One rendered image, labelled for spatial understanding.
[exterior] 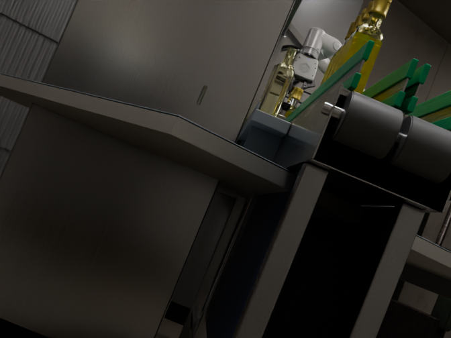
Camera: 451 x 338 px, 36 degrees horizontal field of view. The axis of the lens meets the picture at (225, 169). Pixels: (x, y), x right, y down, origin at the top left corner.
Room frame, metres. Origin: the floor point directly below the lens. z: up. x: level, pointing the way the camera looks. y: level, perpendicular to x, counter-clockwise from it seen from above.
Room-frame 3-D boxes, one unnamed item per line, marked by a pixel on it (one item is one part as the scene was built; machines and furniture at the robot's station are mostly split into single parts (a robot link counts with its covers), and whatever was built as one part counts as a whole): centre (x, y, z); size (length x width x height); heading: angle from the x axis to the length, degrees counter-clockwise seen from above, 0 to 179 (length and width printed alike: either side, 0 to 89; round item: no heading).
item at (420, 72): (1.93, -0.21, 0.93); 1.75 x 0.01 x 0.08; 1
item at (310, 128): (2.68, -0.19, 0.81); 3.38 x 0.24 x 0.13; 1
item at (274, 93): (1.96, -0.05, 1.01); 0.06 x 0.06 x 0.26; 11
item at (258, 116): (2.05, -0.05, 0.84); 0.95 x 0.09 x 0.11; 1
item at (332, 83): (2.70, -0.10, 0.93); 3.30 x 0.01 x 0.08; 1
